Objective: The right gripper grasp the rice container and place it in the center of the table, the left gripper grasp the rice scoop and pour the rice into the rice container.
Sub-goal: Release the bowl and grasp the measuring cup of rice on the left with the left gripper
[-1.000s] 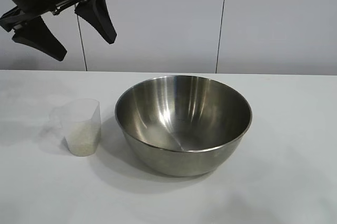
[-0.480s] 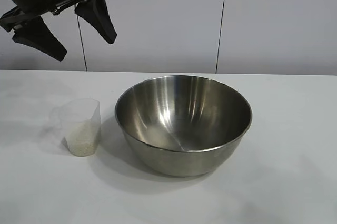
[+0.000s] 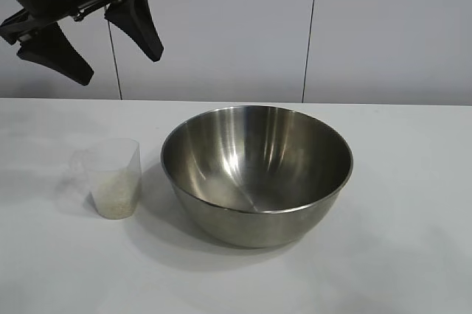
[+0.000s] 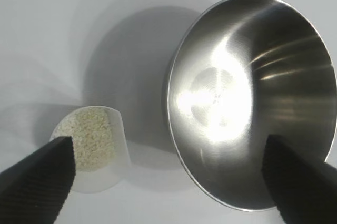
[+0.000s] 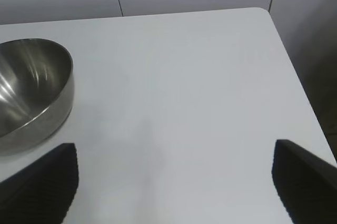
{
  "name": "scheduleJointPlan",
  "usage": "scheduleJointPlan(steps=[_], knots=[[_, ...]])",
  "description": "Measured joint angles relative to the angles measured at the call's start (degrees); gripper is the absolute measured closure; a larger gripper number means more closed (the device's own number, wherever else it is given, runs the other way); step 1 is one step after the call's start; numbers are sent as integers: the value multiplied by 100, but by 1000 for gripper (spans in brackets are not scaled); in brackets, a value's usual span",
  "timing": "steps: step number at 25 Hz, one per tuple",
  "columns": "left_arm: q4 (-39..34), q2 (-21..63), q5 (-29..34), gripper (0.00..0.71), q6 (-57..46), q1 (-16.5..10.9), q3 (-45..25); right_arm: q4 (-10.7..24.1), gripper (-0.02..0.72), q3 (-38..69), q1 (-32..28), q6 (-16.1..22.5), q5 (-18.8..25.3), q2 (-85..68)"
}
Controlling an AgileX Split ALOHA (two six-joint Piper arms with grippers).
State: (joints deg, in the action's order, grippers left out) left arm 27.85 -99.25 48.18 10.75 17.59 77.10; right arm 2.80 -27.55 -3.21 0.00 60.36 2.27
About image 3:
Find clear plastic measuring cup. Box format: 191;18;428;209
69;138;143;221

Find white rice grains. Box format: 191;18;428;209
90;175;143;220

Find stainless steel mixing bowl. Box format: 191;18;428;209
160;105;355;249

